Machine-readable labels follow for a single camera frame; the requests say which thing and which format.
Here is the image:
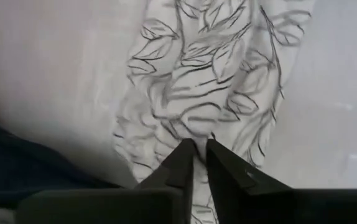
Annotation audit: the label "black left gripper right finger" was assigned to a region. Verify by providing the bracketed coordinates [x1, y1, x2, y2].
[205, 138, 357, 224]

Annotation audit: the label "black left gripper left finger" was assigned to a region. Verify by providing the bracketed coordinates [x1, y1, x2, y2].
[15, 138, 198, 224]

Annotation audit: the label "blue denim jeans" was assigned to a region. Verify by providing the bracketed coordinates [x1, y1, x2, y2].
[0, 111, 124, 210]

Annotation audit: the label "white grey patterned garment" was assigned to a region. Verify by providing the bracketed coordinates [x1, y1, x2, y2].
[112, 0, 317, 224]

